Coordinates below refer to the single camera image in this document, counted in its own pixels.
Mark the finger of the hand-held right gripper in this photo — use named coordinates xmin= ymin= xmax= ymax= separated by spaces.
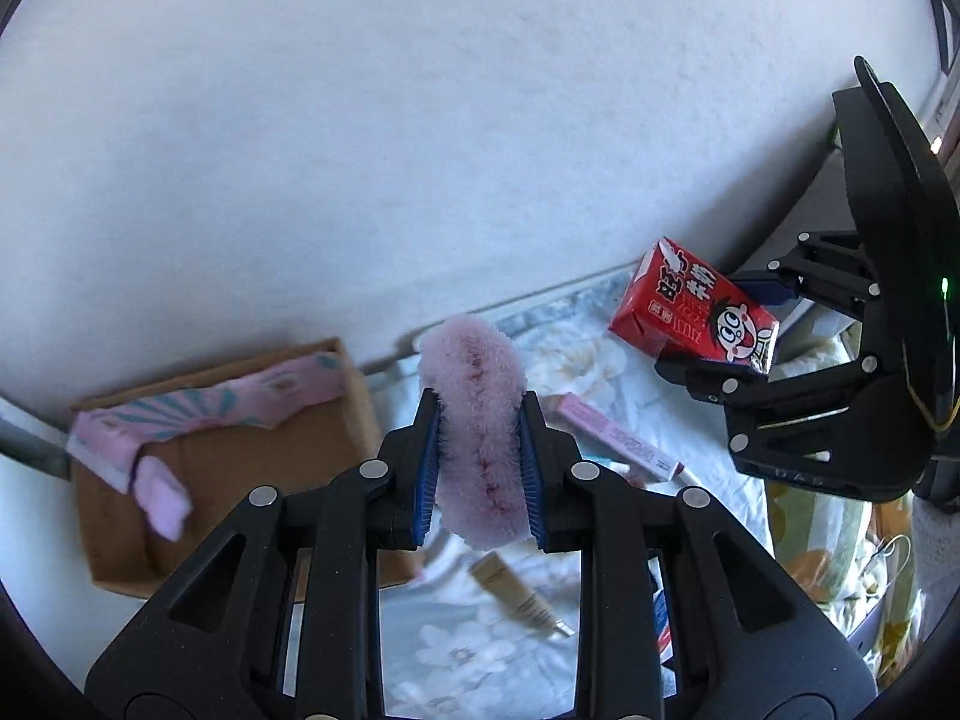
xmin=731 ymin=229 xmax=883 ymax=323
xmin=656 ymin=355 xmax=902 ymax=467

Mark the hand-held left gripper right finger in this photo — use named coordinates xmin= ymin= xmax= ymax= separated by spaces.
xmin=517 ymin=390 xmax=878 ymax=720

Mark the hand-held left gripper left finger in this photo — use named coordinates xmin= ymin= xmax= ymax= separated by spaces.
xmin=84 ymin=388 xmax=445 ymax=720

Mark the red milk carton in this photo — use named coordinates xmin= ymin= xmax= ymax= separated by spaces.
xmin=607 ymin=238 xmax=781 ymax=376

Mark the long pink cosmetic box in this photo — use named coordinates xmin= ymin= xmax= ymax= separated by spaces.
xmin=544 ymin=392 xmax=687 ymax=482

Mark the brown cardboard box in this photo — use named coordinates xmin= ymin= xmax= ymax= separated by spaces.
xmin=71 ymin=337 xmax=422 ymax=605

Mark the beige cosmetic tube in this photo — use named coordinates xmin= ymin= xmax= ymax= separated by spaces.
xmin=469 ymin=551 xmax=578 ymax=642

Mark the yellow green floral quilt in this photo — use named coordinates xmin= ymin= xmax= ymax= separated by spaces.
xmin=765 ymin=311 xmax=935 ymax=661

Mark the pale blue floral bedsheet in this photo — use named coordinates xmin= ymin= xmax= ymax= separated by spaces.
xmin=360 ymin=262 xmax=796 ymax=720

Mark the red blue white tube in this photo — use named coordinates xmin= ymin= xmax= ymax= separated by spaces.
xmin=648 ymin=585 xmax=677 ymax=665

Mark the grey cloth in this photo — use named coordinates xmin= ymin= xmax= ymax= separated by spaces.
xmin=910 ymin=493 xmax=960 ymax=620

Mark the white cord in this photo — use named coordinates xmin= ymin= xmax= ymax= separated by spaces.
xmin=862 ymin=531 xmax=913 ymax=587

